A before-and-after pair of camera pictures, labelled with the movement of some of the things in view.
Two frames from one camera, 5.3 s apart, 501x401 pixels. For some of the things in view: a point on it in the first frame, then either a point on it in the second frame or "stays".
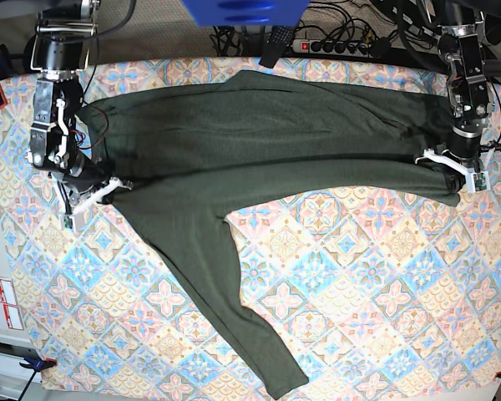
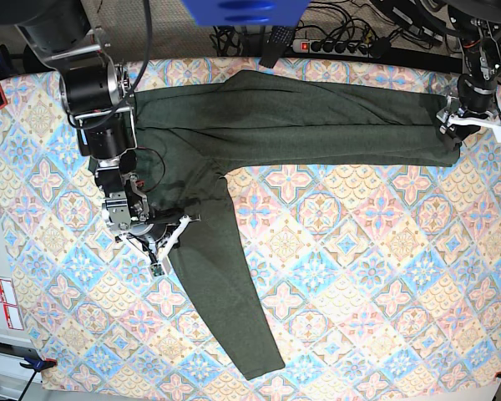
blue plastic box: [246, 12] stays
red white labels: [1, 291] stays
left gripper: [83, 172] → [152, 234]
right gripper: [465, 147] → [476, 96]
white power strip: [311, 46] stays
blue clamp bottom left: [37, 365] stays
